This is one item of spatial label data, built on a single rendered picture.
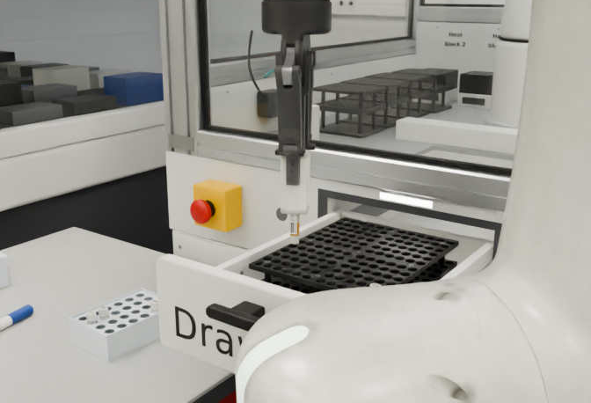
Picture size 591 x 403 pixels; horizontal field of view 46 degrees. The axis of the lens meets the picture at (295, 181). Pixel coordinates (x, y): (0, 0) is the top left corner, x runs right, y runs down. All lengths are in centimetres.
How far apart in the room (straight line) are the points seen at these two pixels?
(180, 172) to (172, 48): 21
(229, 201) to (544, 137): 78
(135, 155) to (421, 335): 133
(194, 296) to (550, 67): 50
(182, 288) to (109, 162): 85
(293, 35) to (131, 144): 96
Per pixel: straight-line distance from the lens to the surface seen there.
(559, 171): 41
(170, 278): 80
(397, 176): 99
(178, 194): 126
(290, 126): 73
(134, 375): 92
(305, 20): 73
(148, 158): 169
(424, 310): 41
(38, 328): 107
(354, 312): 40
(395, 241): 94
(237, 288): 74
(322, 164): 105
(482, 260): 93
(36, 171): 150
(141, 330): 97
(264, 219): 114
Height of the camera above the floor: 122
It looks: 15 degrees down
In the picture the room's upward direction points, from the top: straight up
